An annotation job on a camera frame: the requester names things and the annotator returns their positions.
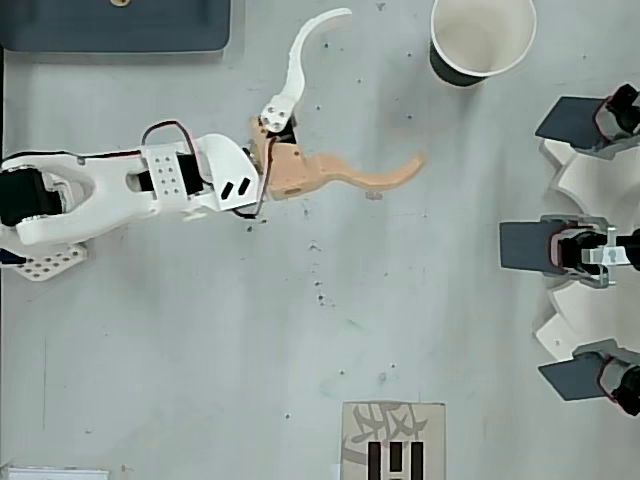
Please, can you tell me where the dark grey tray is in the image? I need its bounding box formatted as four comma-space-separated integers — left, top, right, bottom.
0, 0, 233, 53

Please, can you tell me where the black paper cup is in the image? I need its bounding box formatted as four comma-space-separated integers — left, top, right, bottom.
428, 0, 538, 89

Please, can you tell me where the red black forearm cable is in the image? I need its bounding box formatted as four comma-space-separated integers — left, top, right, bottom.
141, 121, 202, 167

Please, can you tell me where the silver black motor module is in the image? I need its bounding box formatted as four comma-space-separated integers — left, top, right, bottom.
542, 214, 640, 290
572, 339, 640, 418
574, 83, 640, 161

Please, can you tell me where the grey flat paddle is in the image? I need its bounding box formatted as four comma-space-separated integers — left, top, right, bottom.
538, 356, 610, 403
534, 97, 602, 151
499, 221, 557, 274

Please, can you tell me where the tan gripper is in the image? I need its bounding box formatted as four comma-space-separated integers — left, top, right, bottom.
248, 7, 428, 203

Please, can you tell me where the white round pedestal device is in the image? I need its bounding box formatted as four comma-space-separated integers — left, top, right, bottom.
531, 137, 640, 362

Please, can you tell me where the red black gripper cable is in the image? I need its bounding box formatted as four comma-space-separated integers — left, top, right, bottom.
232, 138, 279, 220

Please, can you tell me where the printed cardboard card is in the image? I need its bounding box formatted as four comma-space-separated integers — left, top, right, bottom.
341, 401, 447, 480

